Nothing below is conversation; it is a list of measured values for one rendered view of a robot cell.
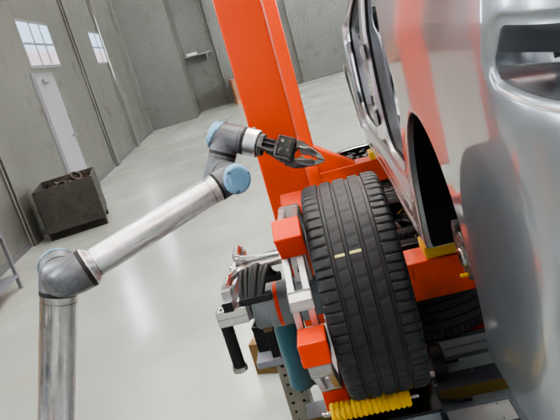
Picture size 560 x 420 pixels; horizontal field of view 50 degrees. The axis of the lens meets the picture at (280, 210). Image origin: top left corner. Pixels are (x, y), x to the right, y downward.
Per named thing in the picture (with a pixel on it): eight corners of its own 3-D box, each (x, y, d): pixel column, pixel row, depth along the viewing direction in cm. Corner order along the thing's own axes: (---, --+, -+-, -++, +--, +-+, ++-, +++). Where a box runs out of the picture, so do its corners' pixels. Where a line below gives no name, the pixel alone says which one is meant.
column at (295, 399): (316, 422, 266) (292, 338, 255) (294, 426, 267) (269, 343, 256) (316, 407, 276) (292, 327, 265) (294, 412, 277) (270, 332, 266)
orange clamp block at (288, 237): (308, 254, 162) (301, 235, 156) (280, 261, 163) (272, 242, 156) (304, 233, 167) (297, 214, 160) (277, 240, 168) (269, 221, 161)
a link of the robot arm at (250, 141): (245, 157, 198) (252, 129, 199) (259, 161, 197) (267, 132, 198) (239, 151, 189) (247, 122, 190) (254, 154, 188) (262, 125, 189)
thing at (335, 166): (398, 176, 417) (387, 128, 408) (325, 195, 422) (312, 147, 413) (394, 171, 433) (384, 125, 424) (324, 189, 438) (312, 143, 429)
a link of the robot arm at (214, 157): (207, 189, 188) (216, 151, 187) (196, 184, 198) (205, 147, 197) (234, 195, 192) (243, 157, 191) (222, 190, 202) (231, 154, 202)
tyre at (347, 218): (447, 426, 153) (385, 174, 147) (357, 444, 155) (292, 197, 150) (412, 342, 218) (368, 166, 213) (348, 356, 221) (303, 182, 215)
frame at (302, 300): (347, 422, 166) (297, 242, 152) (323, 427, 167) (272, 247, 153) (336, 329, 219) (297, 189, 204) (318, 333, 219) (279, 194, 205)
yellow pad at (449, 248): (462, 251, 229) (460, 239, 228) (426, 259, 230) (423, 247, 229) (453, 239, 242) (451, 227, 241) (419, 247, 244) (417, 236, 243)
